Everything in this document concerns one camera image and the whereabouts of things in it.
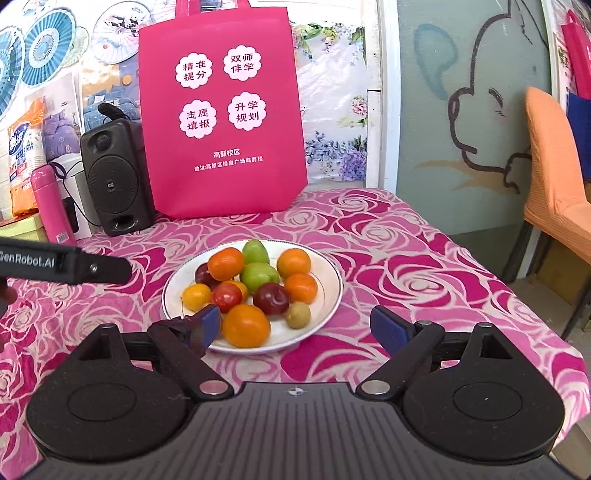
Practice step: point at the cartoon painted glass door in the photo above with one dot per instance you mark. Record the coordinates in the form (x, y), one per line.
(461, 115)

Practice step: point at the small brown green fruit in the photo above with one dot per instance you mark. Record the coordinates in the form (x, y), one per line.
(297, 315)

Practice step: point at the pink rose tablecloth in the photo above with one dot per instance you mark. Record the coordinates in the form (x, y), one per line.
(415, 277)

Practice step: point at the small red fruit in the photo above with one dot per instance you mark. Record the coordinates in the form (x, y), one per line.
(227, 297)

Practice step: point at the light green box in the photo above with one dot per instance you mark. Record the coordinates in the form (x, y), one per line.
(23, 228)

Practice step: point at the blue umbrella wall poster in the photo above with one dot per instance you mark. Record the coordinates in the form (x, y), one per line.
(46, 41)

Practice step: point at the orange covered chair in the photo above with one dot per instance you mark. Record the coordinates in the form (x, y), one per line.
(549, 175)

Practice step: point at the pink thermos bottle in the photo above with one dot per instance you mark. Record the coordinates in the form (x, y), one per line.
(51, 207)

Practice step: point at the dark red plum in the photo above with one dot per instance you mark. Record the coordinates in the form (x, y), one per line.
(204, 275)
(271, 298)

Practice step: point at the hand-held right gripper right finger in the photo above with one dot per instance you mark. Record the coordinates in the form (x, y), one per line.
(390, 325)

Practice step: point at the cardboard box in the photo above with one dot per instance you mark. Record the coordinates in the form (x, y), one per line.
(563, 272)

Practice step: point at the small orange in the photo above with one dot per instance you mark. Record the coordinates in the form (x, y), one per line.
(241, 286)

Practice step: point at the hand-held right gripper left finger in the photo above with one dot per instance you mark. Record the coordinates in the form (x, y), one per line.
(205, 325)

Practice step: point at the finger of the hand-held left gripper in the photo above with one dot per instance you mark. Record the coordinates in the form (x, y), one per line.
(101, 270)

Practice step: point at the hanging pink bag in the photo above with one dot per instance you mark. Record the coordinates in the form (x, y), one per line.
(577, 50)

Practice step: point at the orange tissue package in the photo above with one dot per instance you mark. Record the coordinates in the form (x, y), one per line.
(25, 161)

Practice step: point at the white box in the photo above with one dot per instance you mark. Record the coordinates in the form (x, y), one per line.
(83, 221)

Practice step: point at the black speaker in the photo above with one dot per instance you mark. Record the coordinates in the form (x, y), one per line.
(115, 184)

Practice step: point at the pink tote bag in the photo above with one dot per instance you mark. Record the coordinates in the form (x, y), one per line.
(221, 175)

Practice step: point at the floral wall poster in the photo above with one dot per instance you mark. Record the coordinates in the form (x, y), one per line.
(337, 92)

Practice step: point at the purple bedding wall poster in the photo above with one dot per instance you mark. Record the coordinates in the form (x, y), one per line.
(60, 124)

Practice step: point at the large orange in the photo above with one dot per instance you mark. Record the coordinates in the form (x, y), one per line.
(246, 325)

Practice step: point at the white plate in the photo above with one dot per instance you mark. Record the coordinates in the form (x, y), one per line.
(318, 286)

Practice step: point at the yellowish orange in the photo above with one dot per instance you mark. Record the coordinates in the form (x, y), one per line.
(197, 296)

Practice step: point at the blue bedding wall poster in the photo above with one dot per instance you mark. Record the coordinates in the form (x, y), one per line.
(111, 92)

